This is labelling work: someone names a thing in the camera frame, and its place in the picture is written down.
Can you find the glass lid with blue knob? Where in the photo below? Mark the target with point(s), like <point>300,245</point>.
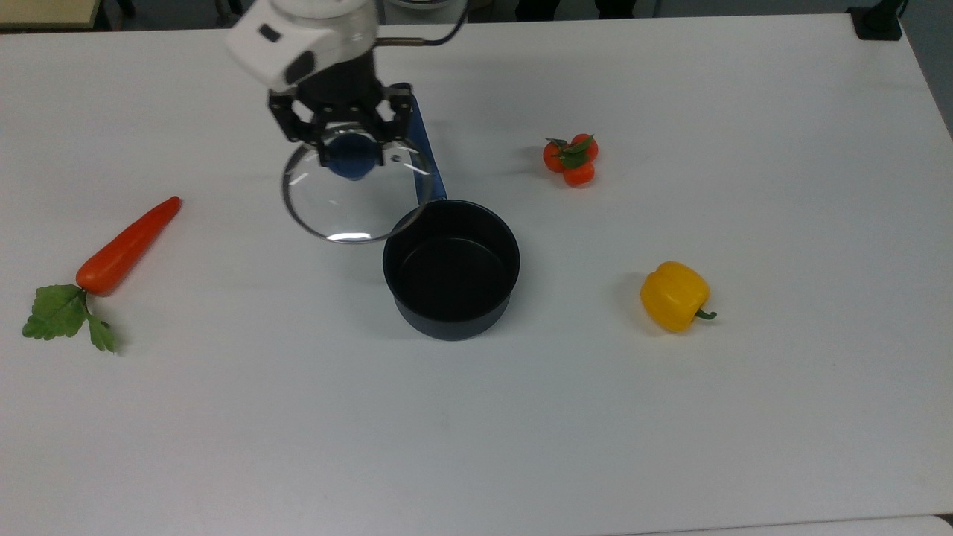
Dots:
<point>357,167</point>

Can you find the orange toy carrot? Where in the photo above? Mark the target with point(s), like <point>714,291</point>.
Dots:
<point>126,246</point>

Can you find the black camera stand base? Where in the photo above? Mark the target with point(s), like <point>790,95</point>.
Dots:
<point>878,26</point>

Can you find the dark blue saucepan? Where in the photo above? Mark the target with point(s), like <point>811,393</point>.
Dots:
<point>454,313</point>

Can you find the orange toy tomato cluster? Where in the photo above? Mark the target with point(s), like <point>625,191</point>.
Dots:
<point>579,175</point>

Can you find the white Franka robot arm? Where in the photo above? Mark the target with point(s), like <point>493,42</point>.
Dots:
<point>283,45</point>

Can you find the wooden desk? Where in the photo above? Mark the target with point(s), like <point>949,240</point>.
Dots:
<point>45,11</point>

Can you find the yellow toy bell pepper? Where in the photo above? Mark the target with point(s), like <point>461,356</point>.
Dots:
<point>674,294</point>

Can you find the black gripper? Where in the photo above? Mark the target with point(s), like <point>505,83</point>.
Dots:
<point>342,93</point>

